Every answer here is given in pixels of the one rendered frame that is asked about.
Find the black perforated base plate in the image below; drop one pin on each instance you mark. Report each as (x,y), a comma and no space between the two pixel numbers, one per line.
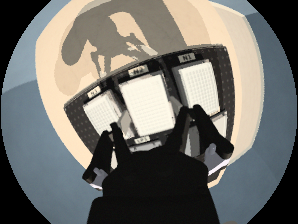
(221,64)

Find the clear plastic plate lid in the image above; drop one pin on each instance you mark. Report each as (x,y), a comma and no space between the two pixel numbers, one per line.
(220,124)
(148,104)

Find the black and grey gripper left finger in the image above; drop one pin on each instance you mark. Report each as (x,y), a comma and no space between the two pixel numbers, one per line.
(100,164)

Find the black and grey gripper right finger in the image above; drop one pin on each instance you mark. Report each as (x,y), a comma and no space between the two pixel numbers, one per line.
(218,150)

